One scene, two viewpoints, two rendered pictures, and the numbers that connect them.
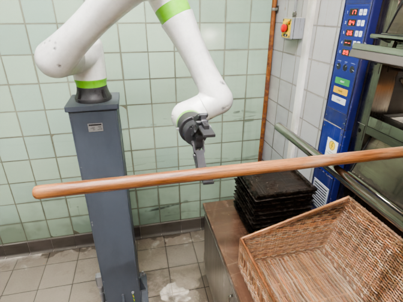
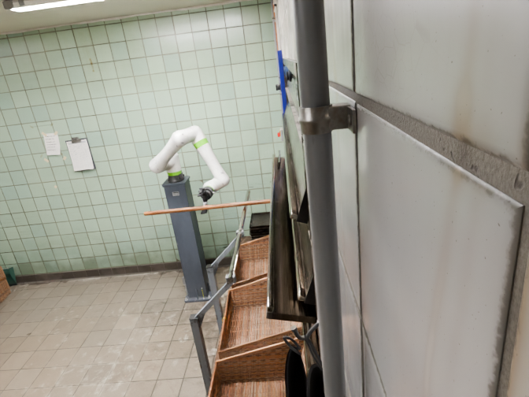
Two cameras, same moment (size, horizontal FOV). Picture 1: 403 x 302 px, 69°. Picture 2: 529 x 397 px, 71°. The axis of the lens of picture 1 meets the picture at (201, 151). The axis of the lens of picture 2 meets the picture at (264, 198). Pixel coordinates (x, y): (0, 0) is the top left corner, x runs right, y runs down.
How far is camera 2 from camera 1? 204 cm
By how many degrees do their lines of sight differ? 16
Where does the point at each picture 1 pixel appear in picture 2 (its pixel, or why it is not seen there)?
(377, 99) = not seen: hidden behind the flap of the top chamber
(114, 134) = (184, 197)
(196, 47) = (209, 158)
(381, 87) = not seen: hidden behind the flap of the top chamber
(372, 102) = not seen: hidden behind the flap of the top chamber
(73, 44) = (162, 161)
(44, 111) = (158, 185)
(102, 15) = (171, 151)
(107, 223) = (184, 243)
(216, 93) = (219, 177)
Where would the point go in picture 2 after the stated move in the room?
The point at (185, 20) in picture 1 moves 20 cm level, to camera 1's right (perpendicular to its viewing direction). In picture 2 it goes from (204, 148) to (227, 147)
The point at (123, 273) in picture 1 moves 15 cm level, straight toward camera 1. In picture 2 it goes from (195, 275) to (194, 283)
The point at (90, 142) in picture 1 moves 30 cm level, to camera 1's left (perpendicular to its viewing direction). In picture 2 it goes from (174, 201) to (144, 201)
